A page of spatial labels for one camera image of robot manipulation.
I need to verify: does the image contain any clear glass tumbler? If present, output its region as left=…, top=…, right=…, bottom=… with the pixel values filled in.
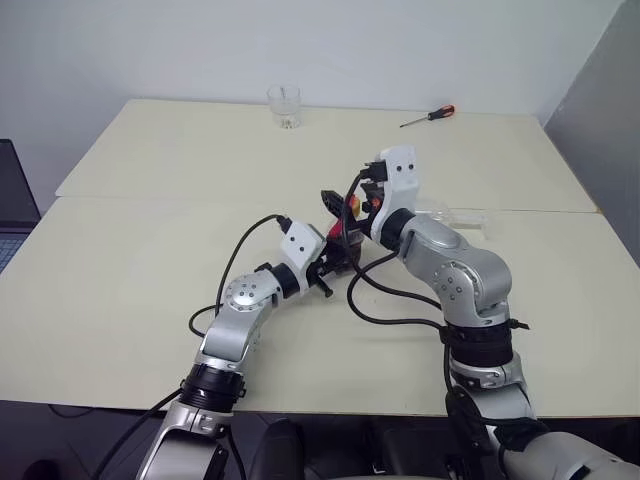
left=266, top=84, right=303, bottom=130

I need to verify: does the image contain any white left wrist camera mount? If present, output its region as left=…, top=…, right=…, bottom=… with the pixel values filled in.
left=279, top=222, right=327, bottom=295

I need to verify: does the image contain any dark laptop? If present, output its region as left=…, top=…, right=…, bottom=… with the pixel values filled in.
left=0, top=138, right=42, bottom=276

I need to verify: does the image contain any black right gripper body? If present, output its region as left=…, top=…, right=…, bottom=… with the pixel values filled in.
left=359, top=158, right=390, bottom=222

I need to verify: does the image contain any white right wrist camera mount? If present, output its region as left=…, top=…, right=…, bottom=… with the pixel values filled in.
left=371, top=144, right=420, bottom=247

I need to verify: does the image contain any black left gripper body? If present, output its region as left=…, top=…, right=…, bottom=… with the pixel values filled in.
left=305, top=238, right=335, bottom=300

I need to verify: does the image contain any dark rounded shape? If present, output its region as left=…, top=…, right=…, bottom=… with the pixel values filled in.
left=254, top=417, right=307, bottom=480

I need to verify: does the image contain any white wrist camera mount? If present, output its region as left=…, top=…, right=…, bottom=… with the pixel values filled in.
left=371, top=144, right=420, bottom=247
left=279, top=222, right=327, bottom=295

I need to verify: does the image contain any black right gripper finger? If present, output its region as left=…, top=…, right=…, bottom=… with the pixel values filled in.
left=319, top=188, right=352, bottom=221

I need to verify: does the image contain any grey partition panel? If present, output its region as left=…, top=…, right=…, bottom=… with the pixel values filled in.
left=543, top=0, right=640, bottom=214

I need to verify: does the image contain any clear wine glass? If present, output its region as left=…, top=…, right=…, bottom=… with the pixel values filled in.
left=414, top=207, right=494, bottom=239

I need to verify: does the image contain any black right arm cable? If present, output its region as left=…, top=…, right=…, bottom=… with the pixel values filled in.
left=342, top=167, right=484, bottom=451

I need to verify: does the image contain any screwdriver with orange black handle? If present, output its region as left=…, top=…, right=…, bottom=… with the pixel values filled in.
left=398, top=103, right=457, bottom=129

